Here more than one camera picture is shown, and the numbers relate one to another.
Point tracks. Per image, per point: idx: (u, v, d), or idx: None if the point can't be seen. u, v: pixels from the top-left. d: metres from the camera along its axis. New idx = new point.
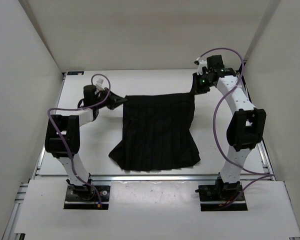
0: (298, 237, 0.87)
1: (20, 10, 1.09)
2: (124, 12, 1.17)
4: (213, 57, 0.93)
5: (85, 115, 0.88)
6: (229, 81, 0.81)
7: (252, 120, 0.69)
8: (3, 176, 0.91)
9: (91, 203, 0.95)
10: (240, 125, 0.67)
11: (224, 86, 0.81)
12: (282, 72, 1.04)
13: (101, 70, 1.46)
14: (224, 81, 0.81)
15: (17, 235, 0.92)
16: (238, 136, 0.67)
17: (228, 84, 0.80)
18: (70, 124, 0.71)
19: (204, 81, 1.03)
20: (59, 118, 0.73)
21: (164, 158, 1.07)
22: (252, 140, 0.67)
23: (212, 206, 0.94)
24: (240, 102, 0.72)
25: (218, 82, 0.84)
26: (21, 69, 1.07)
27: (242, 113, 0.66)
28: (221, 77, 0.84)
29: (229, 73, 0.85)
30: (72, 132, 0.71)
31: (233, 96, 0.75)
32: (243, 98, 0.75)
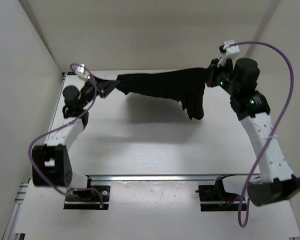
0: (298, 237, 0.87)
1: (20, 9, 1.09)
2: (124, 12, 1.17)
4: (249, 71, 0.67)
5: (74, 130, 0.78)
6: (261, 126, 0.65)
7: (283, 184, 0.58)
8: (3, 176, 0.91)
9: (91, 203, 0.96)
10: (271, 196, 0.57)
11: (254, 132, 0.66)
12: (282, 72, 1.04)
13: (101, 71, 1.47)
14: (255, 125, 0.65)
15: (17, 235, 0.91)
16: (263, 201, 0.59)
17: (261, 130, 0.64)
18: (56, 159, 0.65)
19: (222, 83, 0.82)
20: (44, 148, 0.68)
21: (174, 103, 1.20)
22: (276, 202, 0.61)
23: (212, 206, 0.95)
24: (274, 168, 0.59)
25: (245, 120, 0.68)
26: (21, 68, 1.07)
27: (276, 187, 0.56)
28: (252, 118, 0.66)
29: (260, 111, 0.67)
30: (59, 166, 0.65)
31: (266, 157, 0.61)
32: (279, 158, 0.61)
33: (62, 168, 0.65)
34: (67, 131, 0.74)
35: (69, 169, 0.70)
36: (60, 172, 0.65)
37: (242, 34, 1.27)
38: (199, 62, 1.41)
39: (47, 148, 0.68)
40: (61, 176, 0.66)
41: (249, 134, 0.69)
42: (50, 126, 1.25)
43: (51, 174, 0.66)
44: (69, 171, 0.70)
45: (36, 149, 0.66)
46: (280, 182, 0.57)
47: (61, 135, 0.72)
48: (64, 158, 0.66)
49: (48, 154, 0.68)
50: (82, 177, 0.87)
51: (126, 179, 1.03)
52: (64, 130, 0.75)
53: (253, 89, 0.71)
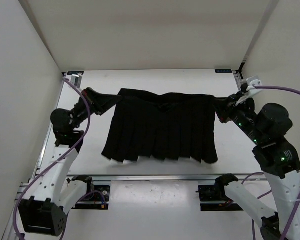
0: None
1: (20, 10, 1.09)
2: (124, 12, 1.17)
4: (280, 125, 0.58)
5: (66, 165, 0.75)
6: (289, 189, 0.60)
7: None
8: (3, 176, 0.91)
9: (91, 203, 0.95)
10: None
11: (281, 192, 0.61)
12: (282, 73, 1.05)
13: (101, 70, 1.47)
14: (282, 187, 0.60)
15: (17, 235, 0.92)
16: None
17: (289, 193, 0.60)
18: (45, 218, 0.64)
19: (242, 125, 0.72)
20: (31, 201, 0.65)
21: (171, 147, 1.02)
22: None
23: (212, 206, 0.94)
24: None
25: (273, 179, 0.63)
26: (20, 68, 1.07)
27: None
28: (281, 180, 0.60)
29: (290, 169, 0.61)
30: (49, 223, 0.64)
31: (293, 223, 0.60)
32: None
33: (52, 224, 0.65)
34: (58, 171, 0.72)
35: (62, 217, 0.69)
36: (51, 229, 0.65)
37: (242, 34, 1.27)
38: (199, 62, 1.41)
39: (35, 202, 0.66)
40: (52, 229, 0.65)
41: (272, 187, 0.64)
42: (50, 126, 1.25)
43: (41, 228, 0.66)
44: (62, 217, 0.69)
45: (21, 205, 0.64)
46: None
47: (50, 182, 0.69)
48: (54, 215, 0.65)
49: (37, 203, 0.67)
50: (81, 186, 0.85)
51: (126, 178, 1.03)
52: (54, 169, 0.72)
53: (281, 140, 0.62)
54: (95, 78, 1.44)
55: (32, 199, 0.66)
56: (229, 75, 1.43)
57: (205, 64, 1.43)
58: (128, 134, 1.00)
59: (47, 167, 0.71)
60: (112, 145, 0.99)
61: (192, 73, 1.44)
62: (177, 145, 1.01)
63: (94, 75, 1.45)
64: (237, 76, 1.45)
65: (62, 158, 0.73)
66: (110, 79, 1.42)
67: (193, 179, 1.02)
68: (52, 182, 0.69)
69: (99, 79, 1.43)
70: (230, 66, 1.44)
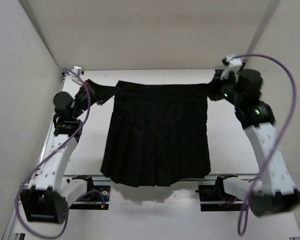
0: (298, 237, 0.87)
1: (20, 10, 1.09)
2: (124, 12, 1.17)
4: (253, 81, 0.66)
5: (66, 153, 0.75)
6: (265, 136, 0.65)
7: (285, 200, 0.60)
8: (2, 177, 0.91)
9: (91, 203, 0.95)
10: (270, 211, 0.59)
11: (257, 140, 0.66)
12: (283, 73, 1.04)
13: (101, 70, 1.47)
14: (257, 134, 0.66)
15: (17, 235, 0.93)
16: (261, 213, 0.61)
17: (264, 142, 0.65)
18: (47, 207, 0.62)
19: (227, 95, 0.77)
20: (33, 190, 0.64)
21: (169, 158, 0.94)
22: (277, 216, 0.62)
23: (212, 206, 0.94)
24: (277, 180, 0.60)
25: (249, 128, 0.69)
26: (20, 68, 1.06)
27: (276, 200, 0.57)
28: (256, 128, 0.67)
29: (266, 121, 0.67)
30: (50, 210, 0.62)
31: (268, 169, 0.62)
32: (281, 170, 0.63)
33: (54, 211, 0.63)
34: (58, 160, 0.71)
35: (64, 205, 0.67)
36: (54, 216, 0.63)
37: (242, 34, 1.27)
38: (199, 62, 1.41)
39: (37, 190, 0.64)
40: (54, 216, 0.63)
41: (252, 142, 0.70)
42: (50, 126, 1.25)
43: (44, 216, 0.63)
44: (65, 206, 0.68)
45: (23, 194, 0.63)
46: (282, 195, 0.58)
47: (51, 171, 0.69)
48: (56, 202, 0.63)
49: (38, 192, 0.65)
50: (81, 185, 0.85)
51: None
52: (54, 159, 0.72)
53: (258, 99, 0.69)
54: (95, 77, 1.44)
55: (33, 188, 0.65)
56: None
57: (205, 64, 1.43)
58: (123, 138, 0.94)
59: (47, 156, 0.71)
60: (109, 153, 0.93)
61: (192, 72, 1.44)
62: (172, 147, 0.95)
63: (94, 75, 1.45)
64: None
65: (61, 146, 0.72)
66: (110, 79, 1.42)
67: (193, 179, 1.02)
68: (52, 170, 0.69)
69: (99, 79, 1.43)
70: None
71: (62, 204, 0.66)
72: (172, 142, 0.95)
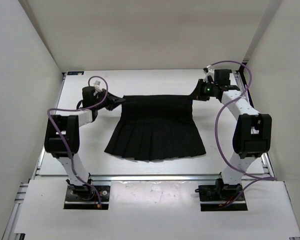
0: (298, 237, 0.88)
1: (20, 9, 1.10)
2: (124, 11, 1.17)
4: (221, 71, 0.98)
5: (84, 117, 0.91)
6: (232, 94, 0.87)
7: (258, 127, 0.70)
8: (3, 176, 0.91)
9: (91, 203, 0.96)
10: (246, 130, 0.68)
11: (228, 98, 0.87)
12: (283, 72, 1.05)
13: (101, 70, 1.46)
14: (228, 95, 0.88)
15: (17, 235, 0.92)
16: (245, 140, 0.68)
17: (232, 96, 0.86)
18: (70, 123, 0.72)
19: (209, 90, 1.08)
20: (58, 118, 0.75)
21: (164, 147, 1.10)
22: (259, 146, 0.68)
23: (212, 206, 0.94)
24: (244, 109, 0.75)
25: (223, 97, 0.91)
26: (21, 68, 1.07)
27: (246, 117, 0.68)
28: (226, 91, 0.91)
29: (233, 88, 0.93)
30: (73, 131, 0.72)
31: (236, 104, 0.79)
32: (246, 105, 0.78)
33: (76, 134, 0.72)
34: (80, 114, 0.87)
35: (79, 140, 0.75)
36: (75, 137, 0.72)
37: (242, 34, 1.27)
38: (199, 61, 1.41)
39: (61, 118, 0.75)
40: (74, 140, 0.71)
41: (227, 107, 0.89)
42: None
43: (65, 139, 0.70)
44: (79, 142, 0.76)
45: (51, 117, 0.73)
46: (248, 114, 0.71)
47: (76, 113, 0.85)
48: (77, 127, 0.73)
49: (62, 124, 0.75)
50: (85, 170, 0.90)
51: (126, 179, 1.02)
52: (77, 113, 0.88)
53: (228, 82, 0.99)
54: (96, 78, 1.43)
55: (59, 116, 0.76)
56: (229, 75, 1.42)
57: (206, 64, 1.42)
58: (126, 135, 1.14)
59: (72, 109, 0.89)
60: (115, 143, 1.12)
61: (192, 72, 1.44)
62: (166, 138, 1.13)
63: (94, 75, 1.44)
64: (237, 76, 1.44)
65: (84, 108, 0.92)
66: (110, 79, 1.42)
67: (193, 180, 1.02)
68: None
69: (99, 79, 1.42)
70: (231, 66, 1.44)
71: (77, 140, 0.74)
72: (166, 134, 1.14)
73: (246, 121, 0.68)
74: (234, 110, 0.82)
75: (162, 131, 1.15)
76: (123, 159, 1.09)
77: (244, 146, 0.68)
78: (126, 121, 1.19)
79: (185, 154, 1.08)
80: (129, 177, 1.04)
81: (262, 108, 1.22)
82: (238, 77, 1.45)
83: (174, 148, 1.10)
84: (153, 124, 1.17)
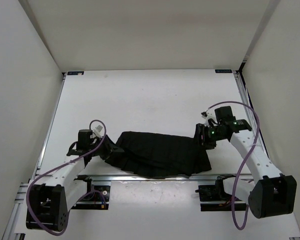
0: (298, 237, 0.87)
1: (20, 9, 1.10)
2: (124, 11, 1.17)
4: (222, 108, 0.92)
5: (75, 169, 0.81)
6: (245, 138, 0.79)
7: (279, 187, 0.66)
8: (3, 177, 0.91)
9: (91, 203, 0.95)
10: (266, 199, 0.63)
11: (240, 143, 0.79)
12: (283, 72, 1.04)
13: (101, 70, 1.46)
14: (240, 138, 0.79)
15: (17, 235, 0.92)
16: (265, 206, 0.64)
17: (245, 141, 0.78)
18: (53, 198, 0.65)
19: (214, 132, 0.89)
20: (42, 188, 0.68)
21: (167, 167, 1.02)
22: (280, 210, 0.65)
23: (212, 205, 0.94)
24: (262, 167, 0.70)
25: (232, 138, 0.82)
26: (20, 68, 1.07)
27: (266, 182, 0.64)
28: (236, 132, 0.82)
29: (243, 127, 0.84)
30: (54, 210, 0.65)
31: (253, 158, 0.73)
32: (264, 160, 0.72)
33: (58, 214, 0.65)
34: (68, 170, 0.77)
35: (65, 212, 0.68)
36: (56, 219, 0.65)
37: (242, 33, 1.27)
38: (199, 61, 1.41)
39: (45, 189, 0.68)
40: (56, 221, 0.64)
41: (238, 150, 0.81)
42: (50, 127, 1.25)
43: (47, 219, 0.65)
44: (65, 213, 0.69)
45: (33, 190, 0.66)
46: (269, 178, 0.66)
47: (61, 175, 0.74)
48: (61, 201, 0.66)
49: (45, 194, 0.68)
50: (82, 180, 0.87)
51: (126, 179, 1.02)
52: (64, 168, 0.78)
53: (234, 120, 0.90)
54: (95, 78, 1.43)
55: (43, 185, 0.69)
56: (230, 75, 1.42)
57: (206, 64, 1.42)
58: (123, 159, 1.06)
59: (59, 166, 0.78)
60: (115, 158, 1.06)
61: (192, 72, 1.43)
62: (166, 150, 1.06)
63: (94, 75, 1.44)
64: (237, 76, 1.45)
65: (74, 161, 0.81)
66: (110, 79, 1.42)
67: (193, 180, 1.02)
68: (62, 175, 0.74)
69: (99, 79, 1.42)
70: (231, 65, 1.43)
71: (63, 210, 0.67)
72: (167, 142, 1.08)
73: (264, 190, 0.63)
74: (248, 163, 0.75)
75: (162, 136, 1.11)
76: (123, 171, 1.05)
77: (264, 213, 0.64)
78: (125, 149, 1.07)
79: (184, 171, 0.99)
80: (130, 179, 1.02)
81: (262, 108, 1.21)
82: (238, 77, 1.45)
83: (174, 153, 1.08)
84: (154, 137, 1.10)
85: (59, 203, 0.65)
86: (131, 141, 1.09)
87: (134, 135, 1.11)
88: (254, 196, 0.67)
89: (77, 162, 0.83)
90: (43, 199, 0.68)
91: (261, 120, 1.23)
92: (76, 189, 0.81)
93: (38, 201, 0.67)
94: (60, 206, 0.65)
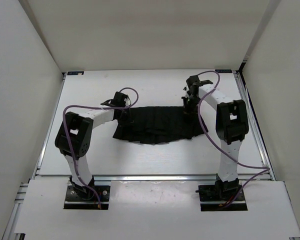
0: (298, 237, 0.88)
1: (20, 9, 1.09)
2: (124, 11, 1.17)
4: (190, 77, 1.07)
5: (105, 114, 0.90)
6: (207, 88, 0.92)
7: (236, 113, 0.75)
8: (2, 176, 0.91)
9: (91, 203, 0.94)
10: (225, 116, 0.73)
11: (204, 92, 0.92)
12: (283, 71, 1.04)
13: (101, 71, 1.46)
14: (203, 88, 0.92)
15: (17, 235, 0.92)
16: (228, 125, 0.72)
17: (207, 89, 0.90)
18: (81, 126, 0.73)
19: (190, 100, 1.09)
20: (74, 116, 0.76)
21: (169, 131, 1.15)
22: (240, 131, 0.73)
23: (212, 206, 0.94)
24: (219, 99, 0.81)
25: (200, 92, 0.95)
26: (21, 68, 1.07)
27: (223, 105, 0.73)
28: (200, 86, 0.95)
29: (207, 82, 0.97)
30: (81, 135, 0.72)
31: (213, 95, 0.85)
32: (222, 95, 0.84)
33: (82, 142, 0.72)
34: (99, 112, 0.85)
35: (87, 142, 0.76)
36: (79, 143, 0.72)
37: (242, 33, 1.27)
38: (199, 61, 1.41)
39: (77, 118, 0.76)
40: (80, 146, 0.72)
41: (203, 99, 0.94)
42: (50, 126, 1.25)
43: (72, 142, 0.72)
44: (87, 144, 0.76)
45: (68, 116, 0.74)
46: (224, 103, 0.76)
47: (92, 113, 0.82)
48: (88, 131, 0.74)
49: (76, 123, 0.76)
50: (87, 174, 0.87)
51: (126, 180, 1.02)
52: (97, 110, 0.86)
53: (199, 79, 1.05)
54: (95, 78, 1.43)
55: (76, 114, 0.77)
56: (230, 75, 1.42)
57: (206, 64, 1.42)
58: (130, 134, 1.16)
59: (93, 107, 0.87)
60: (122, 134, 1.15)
61: (192, 72, 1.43)
62: (165, 120, 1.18)
63: (93, 75, 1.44)
64: (236, 76, 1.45)
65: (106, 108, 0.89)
66: (110, 79, 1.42)
67: (196, 180, 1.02)
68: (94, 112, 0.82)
69: (99, 79, 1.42)
70: (230, 65, 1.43)
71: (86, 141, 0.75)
72: (164, 114, 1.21)
73: (223, 109, 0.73)
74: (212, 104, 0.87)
75: (162, 109, 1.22)
76: (131, 143, 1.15)
77: (227, 131, 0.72)
78: (131, 126, 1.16)
79: (184, 134, 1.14)
80: (129, 180, 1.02)
81: (263, 107, 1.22)
82: (238, 77, 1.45)
83: (175, 151, 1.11)
84: (154, 111, 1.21)
85: (85, 131, 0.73)
86: (138, 123, 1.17)
87: (137, 113, 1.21)
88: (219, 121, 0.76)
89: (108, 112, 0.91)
90: (72, 127, 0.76)
91: (261, 119, 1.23)
92: (85, 167, 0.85)
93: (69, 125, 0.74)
94: (85, 134, 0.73)
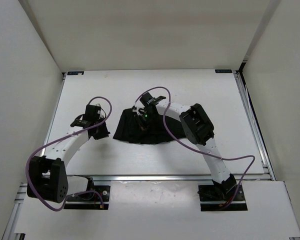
0: (298, 237, 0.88)
1: (20, 9, 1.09)
2: (124, 11, 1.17)
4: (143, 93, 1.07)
5: (78, 140, 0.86)
6: (164, 103, 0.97)
7: (196, 116, 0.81)
8: (2, 176, 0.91)
9: (91, 203, 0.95)
10: (190, 124, 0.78)
11: (162, 108, 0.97)
12: (283, 72, 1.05)
13: (101, 70, 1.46)
14: (161, 105, 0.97)
15: (17, 235, 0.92)
16: (196, 131, 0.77)
17: (164, 104, 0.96)
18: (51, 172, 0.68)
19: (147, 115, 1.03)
20: (43, 160, 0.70)
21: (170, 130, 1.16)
22: (207, 129, 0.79)
23: (212, 206, 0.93)
24: (179, 109, 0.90)
25: (159, 110, 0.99)
26: (20, 68, 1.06)
27: (184, 115, 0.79)
28: (158, 104, 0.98)
29: (161, 98, 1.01)
30: (53, 182, 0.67)
31: (171, 108, 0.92)
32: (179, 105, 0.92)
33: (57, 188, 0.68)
34: (69, 142, 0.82)
35: (64, 184, 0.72)
36: (54, 191, 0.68)
37: (242, 33, 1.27)
38: (199, 61, 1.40)
39: (45, 161, 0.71)
40: (56, 193, 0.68)
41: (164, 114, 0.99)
42: (50, 126, 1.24)
43: (46, 190, 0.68)
44: (65, 186, 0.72)
45: (33, 163, 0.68)
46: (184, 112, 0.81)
47: (62, 147, 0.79)
48: (60, 174, 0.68)
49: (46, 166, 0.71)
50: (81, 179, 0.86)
51: (126, 179, 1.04)
52: (66, 141, 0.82)
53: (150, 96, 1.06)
54: (95, 78, 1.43)
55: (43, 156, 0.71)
56: (230, 75, 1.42)
57: (206, 64, 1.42)
58: (129, 136, 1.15)
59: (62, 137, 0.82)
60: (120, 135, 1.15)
61: (192, 72, 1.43)
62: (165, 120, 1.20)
63: (93, 75, 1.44)
64: (236, 76, 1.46)
65: (76, 133, 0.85)
66: (110, 79, 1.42)
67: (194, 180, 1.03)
68: (63, 147, 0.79)
69: (98, 79, 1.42)
70: (231, 65, 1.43)
71: (62, 183, 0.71)
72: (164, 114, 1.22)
73: (186, 119, 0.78)
74: (174, 115, 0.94)
75: None
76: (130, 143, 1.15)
77: (198, 136, 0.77)
78: (125, 129, 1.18)
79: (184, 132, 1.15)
80: (129, 179, 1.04)
81: (263, 107, 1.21)
82: (238, 77, 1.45)
83: (174, 152, 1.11)
84: None
85: (57, 177, 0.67)
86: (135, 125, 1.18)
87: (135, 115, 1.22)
88: (187, 131, 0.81)
89: (81, 135, 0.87)
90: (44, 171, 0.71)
91: (261, 120, 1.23)
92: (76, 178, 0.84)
93: (38, 172, 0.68)
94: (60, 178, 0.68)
